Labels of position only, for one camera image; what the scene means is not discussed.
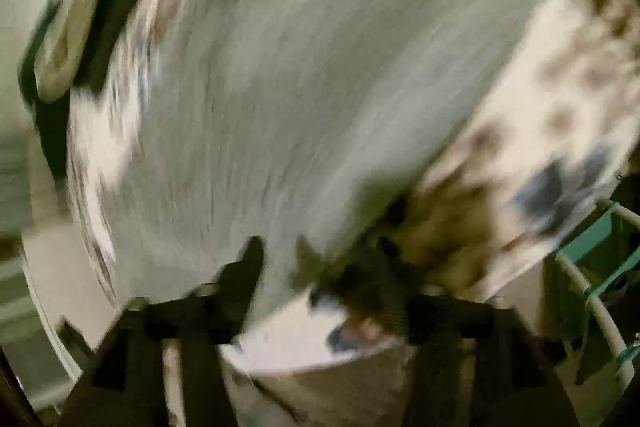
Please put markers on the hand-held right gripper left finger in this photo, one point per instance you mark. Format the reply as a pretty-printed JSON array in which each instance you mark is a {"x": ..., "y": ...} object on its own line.
[{"x": 247, "y": 269}]

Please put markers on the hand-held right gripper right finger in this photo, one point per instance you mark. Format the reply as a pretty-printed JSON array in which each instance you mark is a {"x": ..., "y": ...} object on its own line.
[{"x": 360, "y": 279}]

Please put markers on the grey pants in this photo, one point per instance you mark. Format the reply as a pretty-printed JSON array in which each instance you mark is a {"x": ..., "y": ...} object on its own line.
[{"x": 300, "y": 82}]

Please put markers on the white printed bedsheet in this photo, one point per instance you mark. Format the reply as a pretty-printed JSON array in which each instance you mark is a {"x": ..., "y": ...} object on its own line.
[{"x": 540, "y": 72}]

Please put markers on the dark cloth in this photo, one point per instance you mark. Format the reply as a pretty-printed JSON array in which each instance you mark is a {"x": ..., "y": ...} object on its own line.
[{"x": 120, "y": 17}]

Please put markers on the cream cloth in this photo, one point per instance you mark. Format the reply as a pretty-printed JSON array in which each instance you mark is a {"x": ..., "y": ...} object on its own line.
[{"x": 60, "y": 49}]

